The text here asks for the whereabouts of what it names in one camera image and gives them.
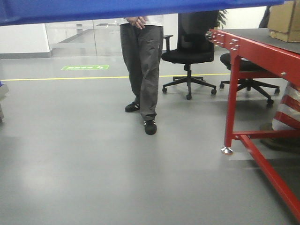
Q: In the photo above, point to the person's clasped hand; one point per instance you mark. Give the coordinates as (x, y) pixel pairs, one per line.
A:
(138, 22)

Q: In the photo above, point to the large blue plastic bin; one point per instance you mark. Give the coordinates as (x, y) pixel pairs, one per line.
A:
(17, 12)

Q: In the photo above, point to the standing person in grey trousers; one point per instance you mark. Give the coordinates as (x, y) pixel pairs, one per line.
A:
(141, 51)

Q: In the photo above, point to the black office chair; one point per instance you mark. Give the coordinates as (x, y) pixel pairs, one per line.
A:
(247, 67)
(192, 47)

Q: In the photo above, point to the cardboard box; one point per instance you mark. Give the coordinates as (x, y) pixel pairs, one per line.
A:
(284, 21)

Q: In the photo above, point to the red white striped barrier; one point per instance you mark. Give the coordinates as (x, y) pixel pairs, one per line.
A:
(287, 116)

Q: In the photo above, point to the red metal frame table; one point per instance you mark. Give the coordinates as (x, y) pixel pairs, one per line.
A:
(255, 55)

